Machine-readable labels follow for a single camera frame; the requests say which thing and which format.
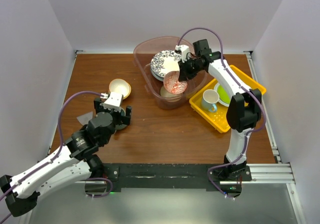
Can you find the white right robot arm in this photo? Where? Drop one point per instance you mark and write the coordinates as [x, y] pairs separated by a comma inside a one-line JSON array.
[[245, 108]]

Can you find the green rimmed lettered plate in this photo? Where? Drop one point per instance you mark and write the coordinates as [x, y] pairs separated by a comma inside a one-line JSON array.
[[156, 75]]

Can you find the spatula with wooden handle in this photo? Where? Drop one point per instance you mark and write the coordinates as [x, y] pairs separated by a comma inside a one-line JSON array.
[[85, 118]]

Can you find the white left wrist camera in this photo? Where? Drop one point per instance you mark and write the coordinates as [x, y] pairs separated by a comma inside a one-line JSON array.
[[112, 100]]

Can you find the lime green plate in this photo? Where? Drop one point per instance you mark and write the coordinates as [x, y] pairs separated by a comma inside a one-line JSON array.
[[223, 94]]

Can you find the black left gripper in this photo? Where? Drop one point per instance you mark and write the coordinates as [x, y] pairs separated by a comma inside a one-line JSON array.
[[121, 119]]

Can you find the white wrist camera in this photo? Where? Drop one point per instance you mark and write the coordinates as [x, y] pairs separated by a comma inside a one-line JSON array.
[[112, 100], [184, 52]]

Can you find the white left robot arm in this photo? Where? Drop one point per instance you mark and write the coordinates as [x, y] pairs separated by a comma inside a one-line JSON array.
[[74, 160]]

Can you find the beige ceramic bowl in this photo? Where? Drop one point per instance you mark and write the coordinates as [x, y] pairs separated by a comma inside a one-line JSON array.
[[165, 94]]

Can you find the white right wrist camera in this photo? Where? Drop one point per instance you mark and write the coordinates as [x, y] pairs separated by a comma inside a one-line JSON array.
[[184, 52]]

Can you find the red patterned bowl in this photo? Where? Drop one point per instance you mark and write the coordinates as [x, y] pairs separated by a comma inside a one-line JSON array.
[[173, 85]]

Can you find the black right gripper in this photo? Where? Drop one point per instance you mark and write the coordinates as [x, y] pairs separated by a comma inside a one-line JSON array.
[[184, 75]]

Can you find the black mounting base plate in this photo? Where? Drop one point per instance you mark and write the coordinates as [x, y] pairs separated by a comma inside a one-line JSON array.
[[173, 176]]

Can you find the white yellow rimmed bowl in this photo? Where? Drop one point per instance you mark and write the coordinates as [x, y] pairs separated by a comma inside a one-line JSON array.
[[120, 86]]

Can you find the blue patterned bottom plate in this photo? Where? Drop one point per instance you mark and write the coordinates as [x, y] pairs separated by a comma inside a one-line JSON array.
[[165, 62]]

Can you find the light blue white mug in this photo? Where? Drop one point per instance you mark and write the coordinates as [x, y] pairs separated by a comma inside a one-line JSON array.
[[209, 100]]

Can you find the clear pink plastic bin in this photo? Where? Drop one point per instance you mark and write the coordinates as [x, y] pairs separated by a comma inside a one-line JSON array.
[[143, 54]]

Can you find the teal ceramic mug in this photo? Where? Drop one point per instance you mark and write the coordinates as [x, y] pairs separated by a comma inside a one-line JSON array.
[[121, 126]]

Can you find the yellow plastic tray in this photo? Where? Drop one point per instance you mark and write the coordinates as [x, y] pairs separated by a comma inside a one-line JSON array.
[[218, 119]]

